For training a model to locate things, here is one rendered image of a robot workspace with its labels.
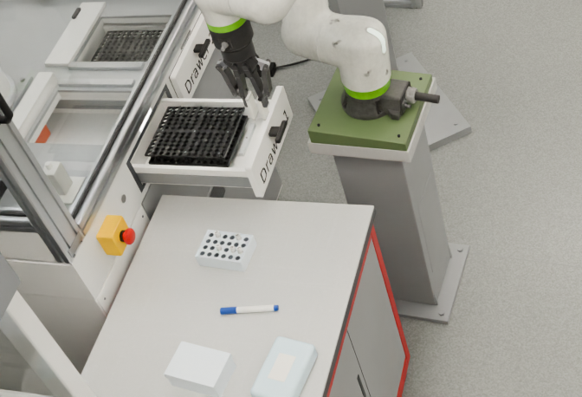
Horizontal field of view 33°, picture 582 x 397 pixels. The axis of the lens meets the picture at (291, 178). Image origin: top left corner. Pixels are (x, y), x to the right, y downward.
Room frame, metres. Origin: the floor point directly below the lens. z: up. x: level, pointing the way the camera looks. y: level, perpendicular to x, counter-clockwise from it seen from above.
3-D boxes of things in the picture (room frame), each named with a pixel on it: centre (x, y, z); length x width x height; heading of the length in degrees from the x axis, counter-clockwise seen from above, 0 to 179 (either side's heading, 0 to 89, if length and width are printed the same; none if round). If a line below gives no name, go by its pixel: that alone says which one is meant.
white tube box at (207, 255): (1.58, 0.21, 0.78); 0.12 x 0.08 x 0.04; 56
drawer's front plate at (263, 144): (1.79, 0.02, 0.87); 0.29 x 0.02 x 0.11; 150
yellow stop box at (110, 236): (1.66, 0.44, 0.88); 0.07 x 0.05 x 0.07; 150
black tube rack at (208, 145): (1.89, 0.19, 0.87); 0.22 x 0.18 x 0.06; 60
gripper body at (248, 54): (1.75, 0.02, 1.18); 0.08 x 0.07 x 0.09; 60
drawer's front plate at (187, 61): (2.22, 0.14, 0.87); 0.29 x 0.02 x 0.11; 150
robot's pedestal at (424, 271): (1.89, -0.26, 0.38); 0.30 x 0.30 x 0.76; 56
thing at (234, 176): (1.90, 0.20, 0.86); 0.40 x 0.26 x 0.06; 60
